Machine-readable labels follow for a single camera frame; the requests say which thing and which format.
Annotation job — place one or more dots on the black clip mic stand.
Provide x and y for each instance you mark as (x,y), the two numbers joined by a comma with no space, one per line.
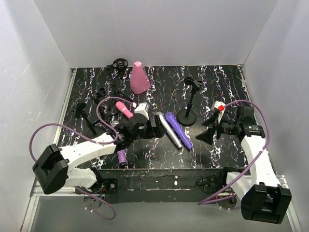
(80,112)

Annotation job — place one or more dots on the pink microphone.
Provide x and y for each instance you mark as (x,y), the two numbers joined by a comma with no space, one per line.
(123,109)

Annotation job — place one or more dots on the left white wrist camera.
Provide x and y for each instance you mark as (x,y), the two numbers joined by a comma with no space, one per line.
(142,109)

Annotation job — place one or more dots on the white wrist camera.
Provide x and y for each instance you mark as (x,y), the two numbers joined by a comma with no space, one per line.
(218,109)
(142,109)

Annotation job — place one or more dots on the black round-base mic stand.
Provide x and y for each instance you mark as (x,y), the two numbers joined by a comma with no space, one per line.
(186,117)

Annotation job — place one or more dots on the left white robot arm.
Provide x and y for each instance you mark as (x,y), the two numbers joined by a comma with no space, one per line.
(57,167)

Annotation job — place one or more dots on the pink metronome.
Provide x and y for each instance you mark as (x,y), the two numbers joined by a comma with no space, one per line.
(139,81)

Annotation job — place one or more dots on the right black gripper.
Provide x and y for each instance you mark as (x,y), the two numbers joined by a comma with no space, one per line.
(216,130)

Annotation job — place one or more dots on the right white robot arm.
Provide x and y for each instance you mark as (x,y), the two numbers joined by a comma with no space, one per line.
(262,197)

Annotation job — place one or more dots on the purple glitter microphone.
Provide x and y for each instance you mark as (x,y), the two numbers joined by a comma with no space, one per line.
(121,154)

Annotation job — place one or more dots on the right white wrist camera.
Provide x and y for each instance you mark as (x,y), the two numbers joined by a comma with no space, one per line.
(218,109)

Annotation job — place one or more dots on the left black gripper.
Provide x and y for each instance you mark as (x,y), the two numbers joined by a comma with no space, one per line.
(156,127)

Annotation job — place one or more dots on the purple plastic microphone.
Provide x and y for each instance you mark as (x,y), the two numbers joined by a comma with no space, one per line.
(170,118)

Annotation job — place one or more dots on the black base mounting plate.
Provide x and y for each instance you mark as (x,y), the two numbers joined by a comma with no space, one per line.
(159,185)

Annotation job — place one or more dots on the silver microphone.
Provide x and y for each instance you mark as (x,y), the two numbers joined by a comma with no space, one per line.
(170,131)

